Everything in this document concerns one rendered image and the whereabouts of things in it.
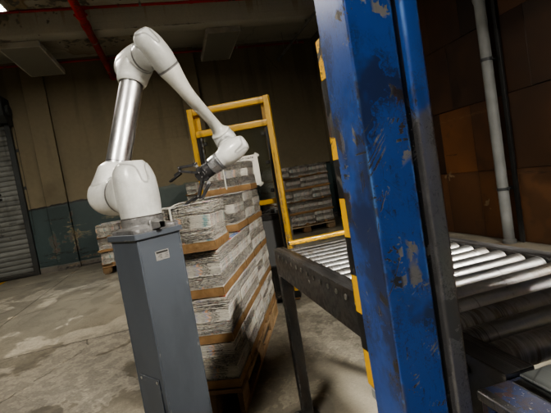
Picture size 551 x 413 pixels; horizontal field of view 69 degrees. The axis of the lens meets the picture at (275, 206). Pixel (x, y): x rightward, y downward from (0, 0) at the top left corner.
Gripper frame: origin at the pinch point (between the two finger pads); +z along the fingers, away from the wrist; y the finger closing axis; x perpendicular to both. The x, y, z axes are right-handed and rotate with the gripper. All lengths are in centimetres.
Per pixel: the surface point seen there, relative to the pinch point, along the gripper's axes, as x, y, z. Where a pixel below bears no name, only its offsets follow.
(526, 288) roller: -104, 80, -83
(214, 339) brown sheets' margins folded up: -10, 69, 27
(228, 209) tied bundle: 48, 19, -3
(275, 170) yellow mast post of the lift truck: 159, 9, -30
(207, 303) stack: -10, 53, 19
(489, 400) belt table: -143, 70, -62
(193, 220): -13.8, 17.2, -1.5
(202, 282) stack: -10.4, 42.8, 14.5
